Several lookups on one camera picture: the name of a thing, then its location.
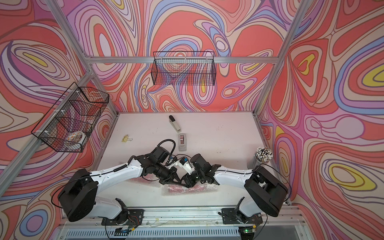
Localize patterned bowl in basket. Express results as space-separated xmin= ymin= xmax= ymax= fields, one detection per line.
xmin=64 ymin=131 xmax=86 ymax=149

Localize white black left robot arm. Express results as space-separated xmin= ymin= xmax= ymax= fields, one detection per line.
xmin=58 ymin=154 xmax=182 ymax=222

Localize clear bubble wrap sheet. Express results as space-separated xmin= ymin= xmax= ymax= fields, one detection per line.
xmin=127 ymin=177 xmax=162 ymax=188

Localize cup of pens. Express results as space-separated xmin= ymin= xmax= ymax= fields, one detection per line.
xmin=248 ymin=147 xmax=273 ymax=169

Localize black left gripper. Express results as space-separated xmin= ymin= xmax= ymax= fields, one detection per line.
xmin=153 ymin=163 xmax=184 ymax=185

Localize black wire basket wall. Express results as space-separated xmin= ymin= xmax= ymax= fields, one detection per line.
xmin=151 ymin=51 xmax=217 ymax=86
xmin=31 ymin=83 xmax=110 ymax=153

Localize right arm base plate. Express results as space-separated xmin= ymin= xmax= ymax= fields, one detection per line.
xmin=218 ymin=208 xmax=263 ymax=226

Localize pink bottle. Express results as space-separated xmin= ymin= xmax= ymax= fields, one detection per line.
xmin=168 ymin=186 xmax=209 ymax=193

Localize yellow binder clip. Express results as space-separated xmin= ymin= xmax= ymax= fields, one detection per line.
xmin=122 ymin=135 xmax=133 ymax=143

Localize black wire basket left wall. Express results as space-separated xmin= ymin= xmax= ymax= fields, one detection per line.
xmin=31 ymin=83 xmax=110 ymax=153

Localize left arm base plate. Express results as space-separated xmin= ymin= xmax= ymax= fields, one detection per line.
xmin=102 ymin=209 xmax=145 ymax=227

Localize black wire basket back wall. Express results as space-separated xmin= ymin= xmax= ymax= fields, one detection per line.
xmin=151 ymin=51 xmax=217 ymax=86

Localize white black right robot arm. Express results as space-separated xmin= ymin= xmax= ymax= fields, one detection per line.
xmin=182 ymin=154 xmax=288 ymax=218

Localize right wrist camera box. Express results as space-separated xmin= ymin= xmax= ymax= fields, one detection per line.
xmin=179 ymin=157 xmax=195 ymax=175

